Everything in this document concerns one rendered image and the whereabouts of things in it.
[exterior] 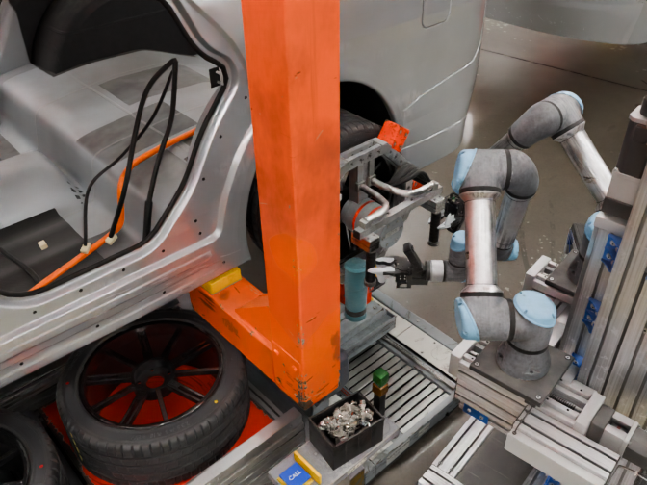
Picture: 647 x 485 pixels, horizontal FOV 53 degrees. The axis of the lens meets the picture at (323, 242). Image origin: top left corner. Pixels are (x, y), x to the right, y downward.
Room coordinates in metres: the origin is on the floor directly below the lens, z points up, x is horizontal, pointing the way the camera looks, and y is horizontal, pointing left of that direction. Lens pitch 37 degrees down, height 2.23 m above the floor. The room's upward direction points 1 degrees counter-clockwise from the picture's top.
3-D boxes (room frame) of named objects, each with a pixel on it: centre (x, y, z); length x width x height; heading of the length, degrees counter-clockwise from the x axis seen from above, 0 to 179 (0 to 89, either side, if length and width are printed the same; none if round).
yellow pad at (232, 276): (1.86, 0.40, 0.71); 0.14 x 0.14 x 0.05; 41
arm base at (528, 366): (1.29, -0.57, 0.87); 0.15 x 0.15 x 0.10
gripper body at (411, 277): (1.73, -0.30, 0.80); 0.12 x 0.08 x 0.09; 87
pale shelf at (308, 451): (1.27, -0.03, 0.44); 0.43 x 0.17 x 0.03; 131
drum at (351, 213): (1.97, -0.18, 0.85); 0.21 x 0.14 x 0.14; 41
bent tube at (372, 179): (2.00, -0.29, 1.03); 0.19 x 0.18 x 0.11; 41
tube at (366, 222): (1.87, -0.14, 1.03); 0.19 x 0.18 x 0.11; 41
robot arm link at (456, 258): (1.71, -0.48, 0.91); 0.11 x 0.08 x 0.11; 87
